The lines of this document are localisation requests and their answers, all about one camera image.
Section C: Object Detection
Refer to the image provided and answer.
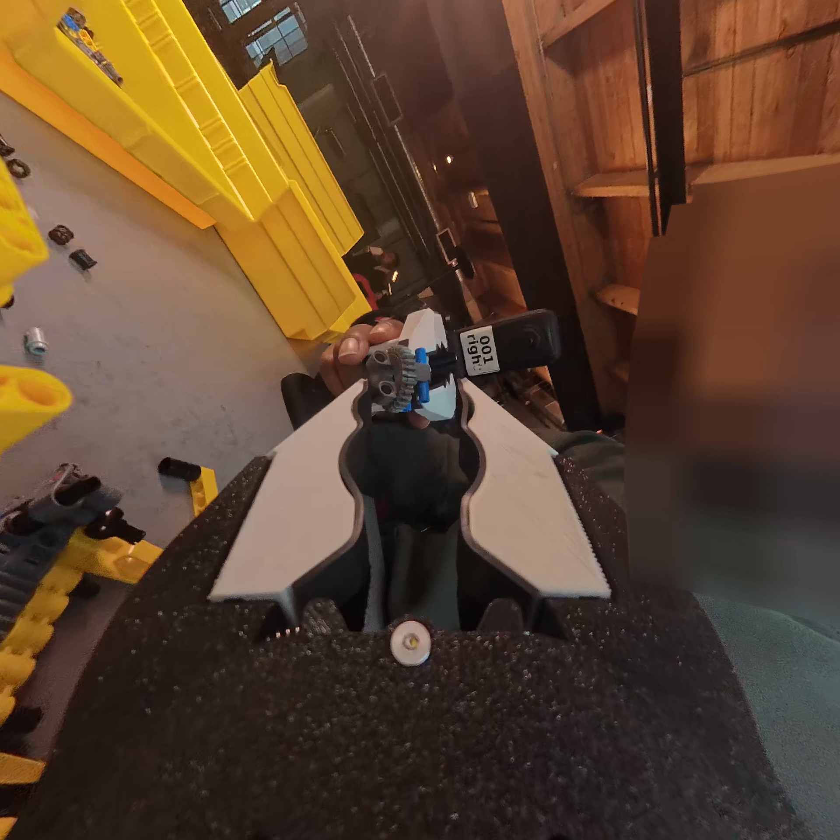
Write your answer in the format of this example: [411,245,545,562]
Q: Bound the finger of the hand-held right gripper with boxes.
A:
[424,378,458,421]
[400,309,448,349]

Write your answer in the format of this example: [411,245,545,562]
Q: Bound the empty yellow storage bin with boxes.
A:
[215,58,373,343]

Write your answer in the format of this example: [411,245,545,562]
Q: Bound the wooden wall shelving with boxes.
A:
[502,0,840,398]

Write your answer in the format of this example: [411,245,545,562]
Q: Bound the large yellow black lego model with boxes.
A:
[0,156,74,455]

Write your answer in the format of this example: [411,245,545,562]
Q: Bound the person's right hand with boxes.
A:
[319,317,408,396]

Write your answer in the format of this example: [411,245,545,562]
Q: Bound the yellow lego beam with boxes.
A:
[191,466,219,517]

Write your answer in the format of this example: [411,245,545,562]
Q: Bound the grey lego gear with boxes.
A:
[364,346,434,413]

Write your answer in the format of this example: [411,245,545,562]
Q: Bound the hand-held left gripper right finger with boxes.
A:
[457,378,613,600]

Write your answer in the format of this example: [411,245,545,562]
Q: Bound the heap of mixed lego parts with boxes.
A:
[55,7,125,88]

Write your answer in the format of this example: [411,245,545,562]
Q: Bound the yellow bin with small parts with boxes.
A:
[0,0,258,232]

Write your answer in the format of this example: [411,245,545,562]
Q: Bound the yellow grey lego claw assembly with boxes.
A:
[0,461,166,788]

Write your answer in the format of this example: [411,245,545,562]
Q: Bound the pile of small lego pieces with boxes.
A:
[0,133,32,179]

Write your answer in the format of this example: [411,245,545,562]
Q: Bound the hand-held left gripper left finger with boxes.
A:
[208,378,370,604]

